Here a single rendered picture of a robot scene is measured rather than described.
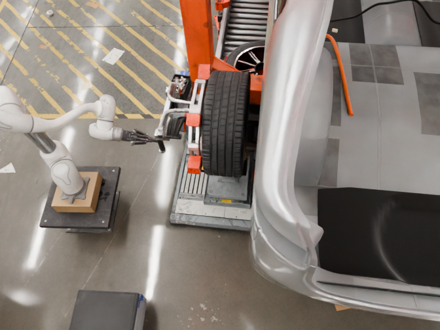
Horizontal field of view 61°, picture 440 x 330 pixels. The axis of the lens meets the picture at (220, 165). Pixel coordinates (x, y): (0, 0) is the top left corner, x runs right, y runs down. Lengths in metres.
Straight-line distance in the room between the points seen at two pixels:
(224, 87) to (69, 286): 1.85
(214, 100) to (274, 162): 0.89
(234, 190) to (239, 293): 0.74
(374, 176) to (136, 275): 1.79
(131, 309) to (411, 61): 2.33
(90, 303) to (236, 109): 1.50
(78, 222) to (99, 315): 0.68
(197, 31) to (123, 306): 1.77
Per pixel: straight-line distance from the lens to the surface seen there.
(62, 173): 2.64
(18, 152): 3.81
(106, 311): 2.56
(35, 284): 3.18
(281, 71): 1.47
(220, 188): 2.84
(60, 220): 2.93
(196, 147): 2.15
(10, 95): 2.39
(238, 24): 3.99
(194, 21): 2.44
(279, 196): 1.24
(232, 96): 2.09
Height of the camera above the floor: 2.75
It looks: 59 degrees down
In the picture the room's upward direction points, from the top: 4 degrees counter-clockwise
